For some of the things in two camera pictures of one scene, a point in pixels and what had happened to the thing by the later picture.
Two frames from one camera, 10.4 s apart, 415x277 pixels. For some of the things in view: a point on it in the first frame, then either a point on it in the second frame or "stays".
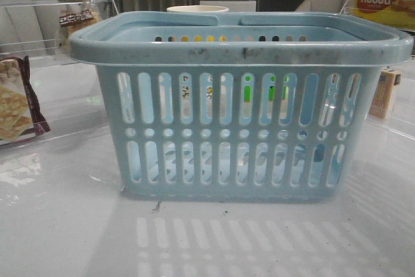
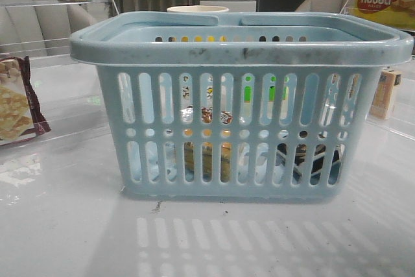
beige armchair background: (341, 1) stays
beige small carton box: (381, 102) stays
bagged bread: (73, 17) → (225, 117)
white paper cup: (197, 9) stays
